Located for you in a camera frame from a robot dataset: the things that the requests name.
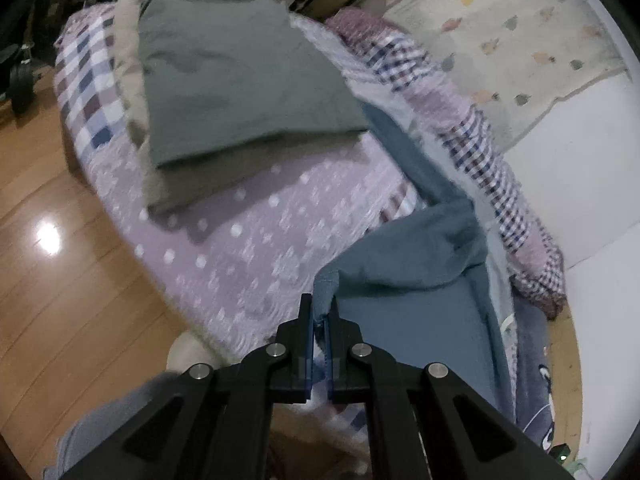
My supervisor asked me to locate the blue sweatshirt garment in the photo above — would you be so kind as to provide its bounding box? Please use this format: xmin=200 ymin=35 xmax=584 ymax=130
xmin=312 ymin=103 xmax=515 ymax=420

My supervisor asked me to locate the white round stool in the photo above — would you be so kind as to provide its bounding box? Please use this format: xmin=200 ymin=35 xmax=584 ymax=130
xmin=165 ymin=330 xmax=224 ymax=373

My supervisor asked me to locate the purple polka dot bedsheet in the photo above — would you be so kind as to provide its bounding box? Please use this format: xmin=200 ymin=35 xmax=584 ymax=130
xmin=54 ymin=3 xmax=421 ymax=360

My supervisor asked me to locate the dark blue cartoon blanket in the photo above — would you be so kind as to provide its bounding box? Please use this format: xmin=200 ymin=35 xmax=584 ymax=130
xmin=513 ymin=292 xmax=555 ymax=452

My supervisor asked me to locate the plaid rolled quilt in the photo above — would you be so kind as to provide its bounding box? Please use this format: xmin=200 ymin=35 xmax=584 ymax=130
xmin=324 ymin=8 xmax=567 ymax=320

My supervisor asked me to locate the folded olive garment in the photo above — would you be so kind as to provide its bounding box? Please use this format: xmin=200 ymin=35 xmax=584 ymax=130
xmin=138 ymin=136 xmax=359 ymax=211

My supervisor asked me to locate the light grey-blue garment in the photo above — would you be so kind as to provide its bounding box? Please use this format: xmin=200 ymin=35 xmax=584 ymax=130
xmin=393 ymin=106 xmax=518 ymax=416

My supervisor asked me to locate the folded dark green garment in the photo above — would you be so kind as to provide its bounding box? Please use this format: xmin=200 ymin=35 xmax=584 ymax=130
xmin=138 ymin=0 xmax=367 ymax=168

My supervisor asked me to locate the pineapple print wall cloth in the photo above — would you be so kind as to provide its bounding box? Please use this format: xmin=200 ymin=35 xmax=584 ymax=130
xmin=385 ymin=0 xmax=626 ymax=151

